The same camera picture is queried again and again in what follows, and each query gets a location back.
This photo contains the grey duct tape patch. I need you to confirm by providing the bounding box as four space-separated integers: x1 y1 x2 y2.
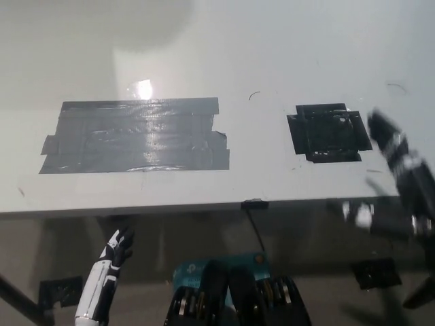
38 97 231 175

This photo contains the black floor tape mark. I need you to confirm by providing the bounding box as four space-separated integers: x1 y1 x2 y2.
38 275 84 308

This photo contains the black metal table leg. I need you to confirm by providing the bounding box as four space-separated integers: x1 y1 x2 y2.
0 271 56 324

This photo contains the thin black cable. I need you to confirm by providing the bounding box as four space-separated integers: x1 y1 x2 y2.
247 207 266 253

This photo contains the black tape square patch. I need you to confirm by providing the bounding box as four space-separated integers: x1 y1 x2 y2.
286 103 373 164

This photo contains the black ribbed robot torso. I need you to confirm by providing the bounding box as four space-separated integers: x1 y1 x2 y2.
164 259 312 326

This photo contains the teal router box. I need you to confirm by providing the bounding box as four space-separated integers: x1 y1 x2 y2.
172 251 272 303

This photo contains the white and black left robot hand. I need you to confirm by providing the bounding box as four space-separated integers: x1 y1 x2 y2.
74 227 135 323

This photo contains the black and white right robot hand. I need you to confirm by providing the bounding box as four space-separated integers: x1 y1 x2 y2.
366 107 424 174

